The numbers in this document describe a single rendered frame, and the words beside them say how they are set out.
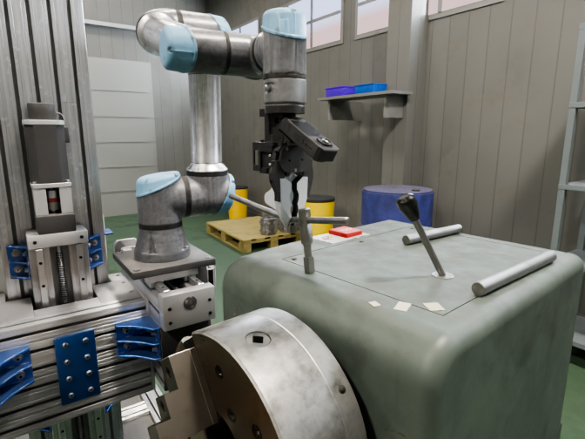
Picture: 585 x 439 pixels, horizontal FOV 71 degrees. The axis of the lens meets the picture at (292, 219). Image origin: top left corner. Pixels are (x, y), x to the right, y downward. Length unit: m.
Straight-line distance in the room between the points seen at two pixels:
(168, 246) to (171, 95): 7.55
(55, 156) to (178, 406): 0.75
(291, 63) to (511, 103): 3.54
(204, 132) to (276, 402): 0.81
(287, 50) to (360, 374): 0.51
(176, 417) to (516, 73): 3.91
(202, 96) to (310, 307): 0.70
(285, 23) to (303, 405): 0.56
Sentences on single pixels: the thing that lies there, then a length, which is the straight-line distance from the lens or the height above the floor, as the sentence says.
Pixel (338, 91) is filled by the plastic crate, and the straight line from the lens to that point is 4.81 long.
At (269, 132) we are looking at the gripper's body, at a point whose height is 1.50.
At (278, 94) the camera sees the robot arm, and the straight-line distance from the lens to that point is 0.72.
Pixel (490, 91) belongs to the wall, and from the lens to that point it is 4.26.
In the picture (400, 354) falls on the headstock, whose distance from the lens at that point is 0.56.
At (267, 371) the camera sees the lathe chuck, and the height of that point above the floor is 1.22.
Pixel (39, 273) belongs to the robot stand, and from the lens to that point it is 1.21.
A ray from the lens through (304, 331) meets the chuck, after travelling 0.59.
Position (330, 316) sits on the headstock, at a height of 1.23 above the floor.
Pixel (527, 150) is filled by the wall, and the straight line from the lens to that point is 4.07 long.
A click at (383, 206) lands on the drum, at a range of 3.73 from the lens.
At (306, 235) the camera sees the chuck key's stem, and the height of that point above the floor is 1.32.
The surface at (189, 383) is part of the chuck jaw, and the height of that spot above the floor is 1.17.
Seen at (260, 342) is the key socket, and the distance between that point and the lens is 0.58.
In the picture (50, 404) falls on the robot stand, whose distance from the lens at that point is 1.23.
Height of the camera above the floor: 1.50
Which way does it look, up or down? 12 degrees down
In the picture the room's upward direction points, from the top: straight up
